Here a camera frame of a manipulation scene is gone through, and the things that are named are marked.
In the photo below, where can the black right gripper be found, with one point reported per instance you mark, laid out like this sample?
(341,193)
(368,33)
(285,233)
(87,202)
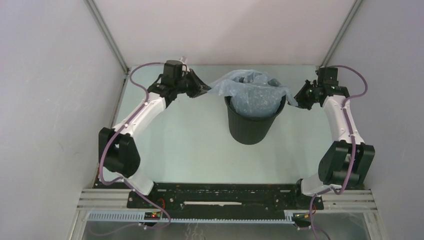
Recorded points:
(300,98)

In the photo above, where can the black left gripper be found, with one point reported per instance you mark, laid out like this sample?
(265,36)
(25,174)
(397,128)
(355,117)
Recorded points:
(199,87)

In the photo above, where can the blue plastic trash bag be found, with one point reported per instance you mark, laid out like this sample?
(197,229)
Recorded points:
(254,94)

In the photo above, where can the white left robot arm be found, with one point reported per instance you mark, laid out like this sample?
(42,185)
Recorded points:
(119,158)

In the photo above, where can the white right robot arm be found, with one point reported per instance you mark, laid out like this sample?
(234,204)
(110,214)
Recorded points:
(347,161)

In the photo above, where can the black trash bin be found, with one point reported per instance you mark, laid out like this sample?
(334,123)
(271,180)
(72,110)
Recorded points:
(250,130)

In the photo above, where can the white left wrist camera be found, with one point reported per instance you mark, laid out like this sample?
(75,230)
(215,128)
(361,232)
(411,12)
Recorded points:
(183,61)

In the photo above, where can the white cable duct strip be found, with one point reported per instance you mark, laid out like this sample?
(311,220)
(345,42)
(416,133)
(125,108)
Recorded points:
(147,217)

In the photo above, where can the aluminium frame rail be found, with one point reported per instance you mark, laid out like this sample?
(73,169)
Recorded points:
(351,201)

